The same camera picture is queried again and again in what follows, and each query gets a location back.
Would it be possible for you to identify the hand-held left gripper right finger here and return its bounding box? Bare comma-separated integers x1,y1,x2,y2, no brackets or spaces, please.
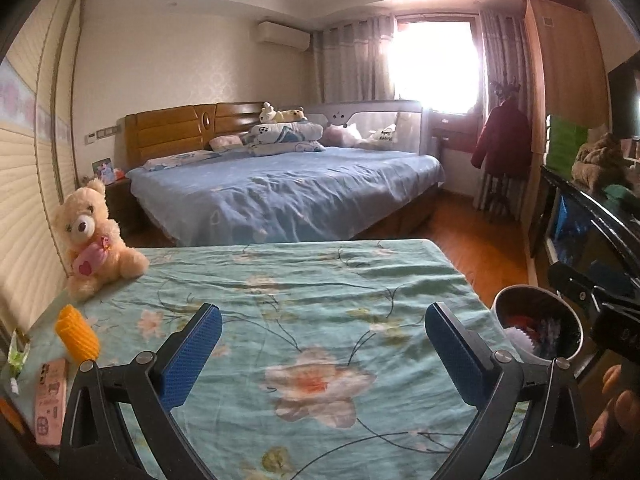
425,302,593,480

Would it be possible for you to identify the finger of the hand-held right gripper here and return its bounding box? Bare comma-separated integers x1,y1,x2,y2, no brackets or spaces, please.
547,260,608,311

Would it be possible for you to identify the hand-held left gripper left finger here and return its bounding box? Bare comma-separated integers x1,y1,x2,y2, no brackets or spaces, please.
57,303,223,480

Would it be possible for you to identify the blue white wrapper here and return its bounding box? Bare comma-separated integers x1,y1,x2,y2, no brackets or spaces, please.
540,317,564,356

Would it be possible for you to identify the red white carton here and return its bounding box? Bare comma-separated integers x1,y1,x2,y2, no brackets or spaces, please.
505,312,538,332

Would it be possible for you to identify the person's right hand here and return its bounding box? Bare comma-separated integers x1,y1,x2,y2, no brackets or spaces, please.
587,362,640,453

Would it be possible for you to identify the teal floral bed sheet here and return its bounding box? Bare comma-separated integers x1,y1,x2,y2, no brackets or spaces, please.
10,239,531,480

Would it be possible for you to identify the brown plush toy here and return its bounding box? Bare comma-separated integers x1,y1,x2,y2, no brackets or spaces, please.
572,132,631,191

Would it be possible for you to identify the green box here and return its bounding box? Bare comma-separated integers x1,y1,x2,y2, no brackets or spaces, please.
545,114,591,171

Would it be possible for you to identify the pink phone case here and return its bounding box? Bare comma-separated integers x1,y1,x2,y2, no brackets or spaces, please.
34,357,68,448

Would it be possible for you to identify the cream teddy bear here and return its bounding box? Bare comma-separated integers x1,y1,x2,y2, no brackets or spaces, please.
54,178,151,301

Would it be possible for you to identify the wooden nightstand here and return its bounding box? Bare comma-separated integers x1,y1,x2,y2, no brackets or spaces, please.
80,180,141,238

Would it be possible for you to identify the green plastic packet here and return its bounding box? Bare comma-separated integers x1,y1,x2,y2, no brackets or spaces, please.
7,330,32,381

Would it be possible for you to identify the bed with blue sheet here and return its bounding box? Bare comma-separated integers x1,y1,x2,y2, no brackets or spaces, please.
125,152,446,246

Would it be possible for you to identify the black television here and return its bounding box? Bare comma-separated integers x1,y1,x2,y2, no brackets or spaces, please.
607,57,640,141

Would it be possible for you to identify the desk under window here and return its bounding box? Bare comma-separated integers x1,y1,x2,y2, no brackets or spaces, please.
431,112,483,153

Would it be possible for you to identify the flat blue print pillow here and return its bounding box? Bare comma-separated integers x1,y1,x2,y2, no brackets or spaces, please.
142,151,221,171

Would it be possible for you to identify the pink pillow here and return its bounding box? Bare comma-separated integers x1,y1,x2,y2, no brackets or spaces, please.
209,134,248,152

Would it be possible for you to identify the tall wooden cabinet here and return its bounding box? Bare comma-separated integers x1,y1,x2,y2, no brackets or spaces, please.
520,0,613,286

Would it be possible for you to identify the wooden headboard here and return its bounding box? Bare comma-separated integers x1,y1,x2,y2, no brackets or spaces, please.
124,101,311,171

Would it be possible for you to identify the white sliding wardrobe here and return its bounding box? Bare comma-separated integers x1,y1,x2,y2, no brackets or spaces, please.
0,0,88,341

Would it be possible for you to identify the cartoon print pillow stack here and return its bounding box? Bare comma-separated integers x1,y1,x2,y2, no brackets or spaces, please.
247,121,326,156

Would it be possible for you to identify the pink plush toy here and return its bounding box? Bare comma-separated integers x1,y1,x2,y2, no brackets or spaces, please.
325,122,363,149

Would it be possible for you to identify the red coat on rack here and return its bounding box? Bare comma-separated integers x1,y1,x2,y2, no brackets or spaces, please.
475,10,531,211

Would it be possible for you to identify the window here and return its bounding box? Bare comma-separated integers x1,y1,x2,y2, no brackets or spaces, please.
392,16,483,113

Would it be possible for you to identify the yellow plush toy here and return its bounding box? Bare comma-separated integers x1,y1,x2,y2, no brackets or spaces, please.
272,106,308,124

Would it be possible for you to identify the grey curtain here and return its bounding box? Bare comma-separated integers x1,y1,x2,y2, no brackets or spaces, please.
312,15,398,106

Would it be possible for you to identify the white air conditioner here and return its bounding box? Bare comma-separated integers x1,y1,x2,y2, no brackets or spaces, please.
256,21,311,52

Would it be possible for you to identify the photo frame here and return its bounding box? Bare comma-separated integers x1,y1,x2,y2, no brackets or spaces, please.
91,157,115,185

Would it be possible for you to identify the grey bed guard rail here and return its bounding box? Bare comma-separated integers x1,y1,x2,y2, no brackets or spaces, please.
305,100,426,156

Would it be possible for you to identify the wall switch panel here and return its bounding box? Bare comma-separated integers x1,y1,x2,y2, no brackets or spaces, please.
85,124,123,145

